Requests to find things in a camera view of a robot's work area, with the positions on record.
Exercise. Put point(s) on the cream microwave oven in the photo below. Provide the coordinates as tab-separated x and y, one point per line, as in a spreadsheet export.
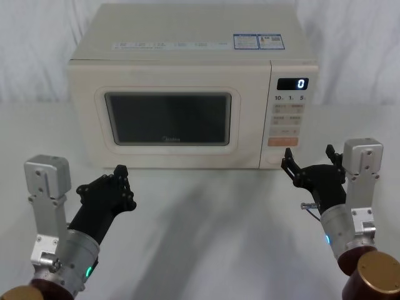
175	78

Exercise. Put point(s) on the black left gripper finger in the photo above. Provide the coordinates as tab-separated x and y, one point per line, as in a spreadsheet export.
100	184
128	193

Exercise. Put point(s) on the white curtain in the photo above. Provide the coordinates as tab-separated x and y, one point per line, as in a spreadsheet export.
31	47

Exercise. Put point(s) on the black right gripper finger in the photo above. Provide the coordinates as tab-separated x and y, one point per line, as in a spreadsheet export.
335	157
289	164

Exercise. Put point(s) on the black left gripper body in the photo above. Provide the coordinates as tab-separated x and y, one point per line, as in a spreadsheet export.
97	212

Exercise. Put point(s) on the white table cloth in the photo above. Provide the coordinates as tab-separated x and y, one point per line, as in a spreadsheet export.
203	237

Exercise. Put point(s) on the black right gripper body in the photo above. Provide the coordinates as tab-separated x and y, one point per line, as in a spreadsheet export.
325	184

